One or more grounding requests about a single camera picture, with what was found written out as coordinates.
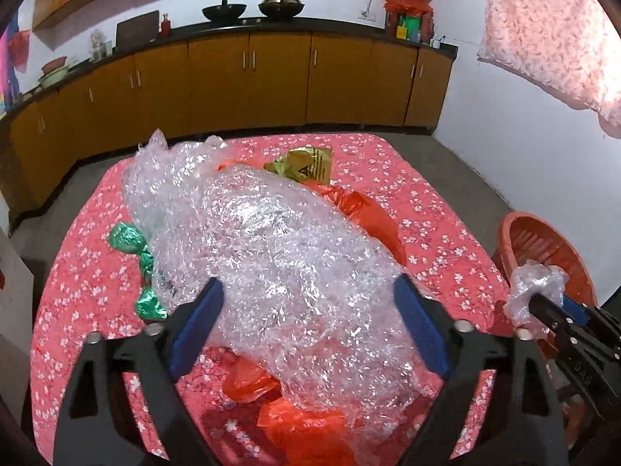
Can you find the yellow-green foil packet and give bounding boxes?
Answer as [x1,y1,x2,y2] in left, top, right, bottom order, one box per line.
[263,146,335,186]

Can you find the pink floral hanging cloth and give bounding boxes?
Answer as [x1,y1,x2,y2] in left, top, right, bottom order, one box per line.
[477,0,621,139]

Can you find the small clear plastic wrap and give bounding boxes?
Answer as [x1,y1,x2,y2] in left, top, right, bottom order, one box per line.
[503,259,571,341]

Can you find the black wok with lid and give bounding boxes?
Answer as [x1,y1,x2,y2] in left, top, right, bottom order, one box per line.
[201,0,247,23]
[258,0,305,23]

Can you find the red plastic bag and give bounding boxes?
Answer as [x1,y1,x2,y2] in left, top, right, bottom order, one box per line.
[7,29,31,75]
[222,356,362,466]
[216,155,408,268]

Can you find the large clear bubble wrap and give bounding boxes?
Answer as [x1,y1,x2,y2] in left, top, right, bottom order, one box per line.
[121,129,428,428]

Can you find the red bag on counter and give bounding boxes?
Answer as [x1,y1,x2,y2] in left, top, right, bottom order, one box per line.
[385,0,434,42]

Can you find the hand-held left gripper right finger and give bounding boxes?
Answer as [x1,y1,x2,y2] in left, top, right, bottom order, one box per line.
[394,274,571,466]

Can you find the red hanging plastic bag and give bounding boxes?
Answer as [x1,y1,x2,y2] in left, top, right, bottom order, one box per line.
[7,29,31,75]

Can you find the wooden base cabinets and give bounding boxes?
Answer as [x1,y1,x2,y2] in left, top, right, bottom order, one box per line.
[0,31,454,219]

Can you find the green box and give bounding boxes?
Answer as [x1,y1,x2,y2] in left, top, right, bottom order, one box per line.
[398,14,420,42]

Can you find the brown cutting board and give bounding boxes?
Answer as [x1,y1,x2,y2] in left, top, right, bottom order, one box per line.
[115,10,161,49]

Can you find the green plastic bag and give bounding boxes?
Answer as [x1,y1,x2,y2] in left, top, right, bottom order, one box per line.
[108,222,168,321]

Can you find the colourful hanging cloth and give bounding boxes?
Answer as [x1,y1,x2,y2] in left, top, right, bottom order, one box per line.
[0,10,20,112]

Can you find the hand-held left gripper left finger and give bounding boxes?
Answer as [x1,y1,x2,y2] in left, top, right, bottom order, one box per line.
[52,278,226,466]

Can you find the black kitchen countertop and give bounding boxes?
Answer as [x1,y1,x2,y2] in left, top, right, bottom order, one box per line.
[10,17,459,108]

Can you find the red plastic basket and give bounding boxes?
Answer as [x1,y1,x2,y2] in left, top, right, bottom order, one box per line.
[499,211,598,360]

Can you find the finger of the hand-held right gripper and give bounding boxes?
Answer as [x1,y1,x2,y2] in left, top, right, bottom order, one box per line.
[564,298,621,331]
[528,294,590,350]

